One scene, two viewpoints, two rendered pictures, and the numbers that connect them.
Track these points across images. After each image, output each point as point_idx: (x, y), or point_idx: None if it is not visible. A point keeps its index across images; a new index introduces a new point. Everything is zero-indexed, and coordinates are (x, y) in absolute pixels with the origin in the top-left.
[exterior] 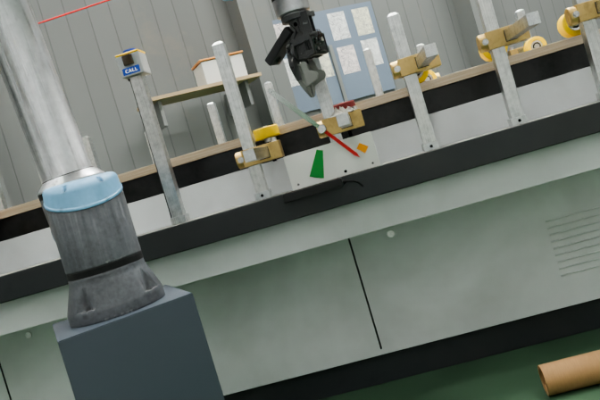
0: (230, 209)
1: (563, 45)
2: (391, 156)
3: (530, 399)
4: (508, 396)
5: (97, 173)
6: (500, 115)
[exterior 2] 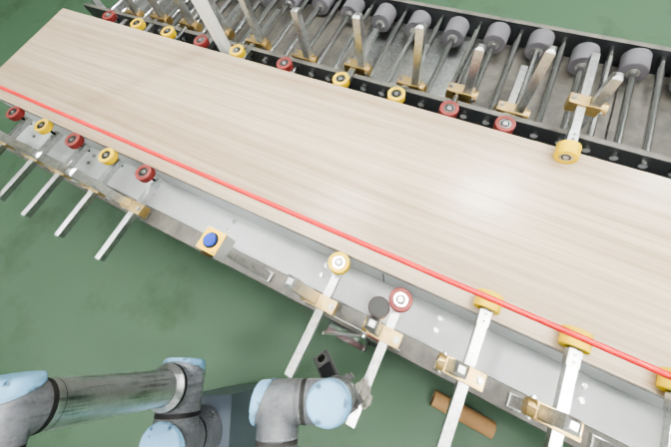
0: (296, 301)
1: (636, 385)
2: (431, 299)
3: (423, 392)
4: (417, 378)
5: (177, 404)
6: (531, 343)
